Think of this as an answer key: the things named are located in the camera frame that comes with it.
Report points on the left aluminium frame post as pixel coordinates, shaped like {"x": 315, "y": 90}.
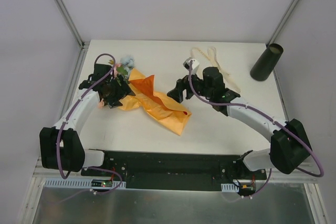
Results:
{"x": 70, "y": 23}

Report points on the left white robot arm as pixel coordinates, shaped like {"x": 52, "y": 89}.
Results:
{"x": 60, "y": 145}

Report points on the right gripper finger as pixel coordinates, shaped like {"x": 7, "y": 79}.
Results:
{"x": 183, "y": 84}
{"x": 176, "y": 94}

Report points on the right white cable duct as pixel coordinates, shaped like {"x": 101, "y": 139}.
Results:
{"x": 229, "y": 188}

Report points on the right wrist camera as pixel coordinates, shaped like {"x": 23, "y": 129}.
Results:
{"x": 191, "y": 65}

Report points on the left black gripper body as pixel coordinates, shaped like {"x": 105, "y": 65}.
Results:
{"x": 118, "y": 94}

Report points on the white cable duct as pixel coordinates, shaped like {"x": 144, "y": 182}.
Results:
{"x": 74, "y": 183}
{"x": 229, "y": 188}

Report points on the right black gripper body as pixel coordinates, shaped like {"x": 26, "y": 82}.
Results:
{"x": 187, "y": 87}

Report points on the left white cable duct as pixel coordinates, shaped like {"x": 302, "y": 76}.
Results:
{"x": 74, "y": 183}

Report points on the dark cylindrical vase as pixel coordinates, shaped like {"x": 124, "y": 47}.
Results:
{"x": 266, "y": 63}

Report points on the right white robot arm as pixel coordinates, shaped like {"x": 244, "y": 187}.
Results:
{"x": 289, "y": 144}

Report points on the orange paper flower wrapping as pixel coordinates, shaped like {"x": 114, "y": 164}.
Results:
{"x": 166, "y": 111}

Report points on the artificial flower bunch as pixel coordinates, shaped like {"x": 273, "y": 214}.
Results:
{"x": 123, "y": 68}

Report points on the cream printed ribbon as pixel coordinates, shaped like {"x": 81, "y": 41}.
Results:
{"x": 211, "y": 56}

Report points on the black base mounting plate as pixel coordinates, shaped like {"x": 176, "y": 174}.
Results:
{"x": 169, "y": 171}

